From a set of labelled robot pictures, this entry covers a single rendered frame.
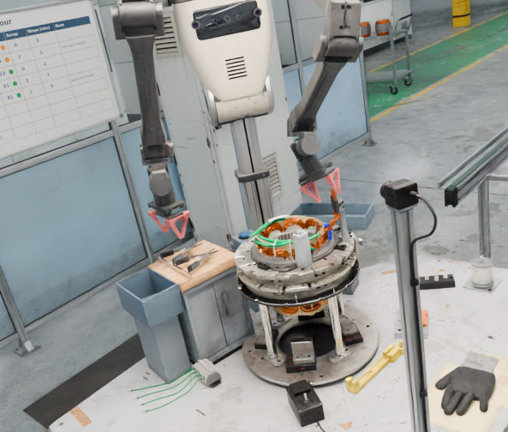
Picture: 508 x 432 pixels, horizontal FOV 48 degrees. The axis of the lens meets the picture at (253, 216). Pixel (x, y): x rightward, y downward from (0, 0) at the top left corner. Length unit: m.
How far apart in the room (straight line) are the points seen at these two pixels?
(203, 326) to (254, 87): 0.74
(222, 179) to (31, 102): 1.24
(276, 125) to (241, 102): 2.30
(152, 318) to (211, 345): 0.22
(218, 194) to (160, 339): 2.30
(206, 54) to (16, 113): 1.86
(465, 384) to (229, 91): 1.05
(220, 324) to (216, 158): 2.18
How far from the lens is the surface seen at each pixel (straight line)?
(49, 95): 3.53
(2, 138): 3.41
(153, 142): 1.49
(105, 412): 1.64
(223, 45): 1.77
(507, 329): 1.70
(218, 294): 1.60
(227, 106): 1.80
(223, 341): 1.67
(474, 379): 1.49
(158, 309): 1.51
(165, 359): 1.61
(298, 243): 1.36
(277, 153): 4.11
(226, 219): 3.84
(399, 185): 0.98
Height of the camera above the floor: 1.74
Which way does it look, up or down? 22 degrees down
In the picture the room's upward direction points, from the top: 11 degrees counter-clockwise
